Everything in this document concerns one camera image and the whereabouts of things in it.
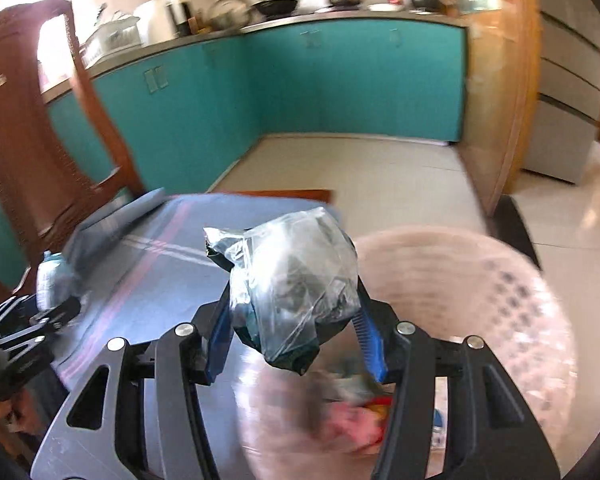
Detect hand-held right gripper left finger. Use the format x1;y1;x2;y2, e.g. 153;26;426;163
29;284;232;480

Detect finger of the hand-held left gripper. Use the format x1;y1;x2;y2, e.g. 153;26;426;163
0;329;49;362
0;296;82;332

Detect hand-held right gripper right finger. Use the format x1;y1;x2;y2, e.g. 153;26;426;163
351;280;562;480

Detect light blue white plastic bag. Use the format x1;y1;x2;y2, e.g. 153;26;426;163
35;250;73;311

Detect clear bag with dark contents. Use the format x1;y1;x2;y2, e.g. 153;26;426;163
202;207;363;376

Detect white plastic mesh basket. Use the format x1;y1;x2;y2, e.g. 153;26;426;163
240;227;578;480

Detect pink plastic bag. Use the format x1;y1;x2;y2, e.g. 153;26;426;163
325;402;386;448

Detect carved wooden chair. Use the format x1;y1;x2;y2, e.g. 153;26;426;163
0;0;337;466

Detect wooden framed glass door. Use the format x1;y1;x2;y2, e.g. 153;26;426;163
432;0;543;216

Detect white dish rack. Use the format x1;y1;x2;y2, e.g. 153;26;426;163
80;12;141;61

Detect grey refrigerator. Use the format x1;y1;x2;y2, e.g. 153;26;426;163
522;0;600;186

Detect white kettle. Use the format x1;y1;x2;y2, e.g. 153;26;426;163
132;0;181;45

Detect round steel lid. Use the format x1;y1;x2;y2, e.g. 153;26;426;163
209;0;253;30

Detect black wok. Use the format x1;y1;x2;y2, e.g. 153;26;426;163
252;0;300;17

